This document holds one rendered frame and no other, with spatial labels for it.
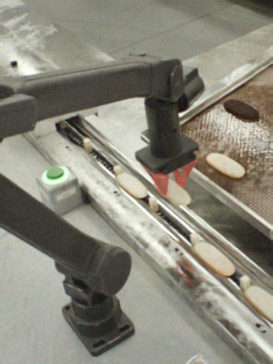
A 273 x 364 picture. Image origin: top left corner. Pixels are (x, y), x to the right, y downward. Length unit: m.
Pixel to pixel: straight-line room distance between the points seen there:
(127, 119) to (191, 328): 0.69
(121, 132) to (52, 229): 0.71
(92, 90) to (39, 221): 0.19
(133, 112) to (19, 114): 0.92
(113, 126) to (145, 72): 0.64
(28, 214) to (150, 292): 0.39
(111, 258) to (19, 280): 0.30
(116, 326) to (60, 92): 0.44
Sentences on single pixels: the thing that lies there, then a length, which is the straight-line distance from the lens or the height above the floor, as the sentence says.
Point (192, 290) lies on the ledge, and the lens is 1.04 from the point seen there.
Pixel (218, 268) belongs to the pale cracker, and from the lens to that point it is 1.08.
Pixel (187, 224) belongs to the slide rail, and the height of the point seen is 0.85.
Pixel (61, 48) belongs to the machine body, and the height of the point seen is 0.82.
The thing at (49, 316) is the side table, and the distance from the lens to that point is 1.11.
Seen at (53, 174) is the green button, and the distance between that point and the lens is 1.27.
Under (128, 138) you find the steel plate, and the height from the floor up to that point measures 0.82.
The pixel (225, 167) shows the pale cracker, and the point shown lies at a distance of 1.22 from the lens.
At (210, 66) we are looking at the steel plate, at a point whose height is 0.82.
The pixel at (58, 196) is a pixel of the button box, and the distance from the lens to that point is 1.27.
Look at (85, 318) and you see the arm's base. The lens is 1.02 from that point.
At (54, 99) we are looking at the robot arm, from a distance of 0.77.
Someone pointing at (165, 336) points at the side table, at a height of 0.82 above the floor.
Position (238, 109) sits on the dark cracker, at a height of 0.93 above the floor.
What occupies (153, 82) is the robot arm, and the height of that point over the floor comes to 1.20.
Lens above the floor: 1.65
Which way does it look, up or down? 37 degrees down
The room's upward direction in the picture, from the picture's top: 9 degrees counter-clockwise
